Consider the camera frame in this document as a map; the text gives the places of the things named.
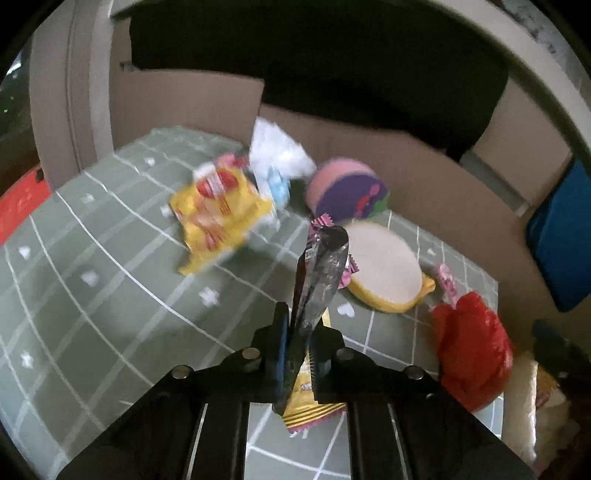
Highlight small pink candy wrapper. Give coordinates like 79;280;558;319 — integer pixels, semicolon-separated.
436;263;460;308

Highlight yellow snack wrapper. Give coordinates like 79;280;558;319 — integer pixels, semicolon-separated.
169;153;276;275

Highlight grey kitchen countertop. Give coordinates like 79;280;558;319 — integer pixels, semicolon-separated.
426;1;590;162

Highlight red plastic bag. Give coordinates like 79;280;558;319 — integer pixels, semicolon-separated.
431;291;513;412

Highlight brown cardboard panel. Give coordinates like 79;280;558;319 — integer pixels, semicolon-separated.
110;21;588;347

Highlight purple pink round sponge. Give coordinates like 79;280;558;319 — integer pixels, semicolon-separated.
304;157;390;222

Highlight blue hanging cloth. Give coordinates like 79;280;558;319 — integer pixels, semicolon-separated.
525;160;591;313

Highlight beige lined trash bin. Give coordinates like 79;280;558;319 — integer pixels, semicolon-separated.
501;352;580;475

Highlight white paper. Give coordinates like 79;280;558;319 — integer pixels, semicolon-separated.
249;117;317;211

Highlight green checkered tablecloth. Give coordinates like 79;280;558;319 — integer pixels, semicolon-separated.
1;127;498;479

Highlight silver foil snack wrapper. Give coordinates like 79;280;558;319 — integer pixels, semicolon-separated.
273;213;359;434

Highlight yellow round sponge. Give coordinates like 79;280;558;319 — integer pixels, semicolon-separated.
345;220;436;314

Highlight red floor mat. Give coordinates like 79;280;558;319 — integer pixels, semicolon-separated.
0;165;51;245

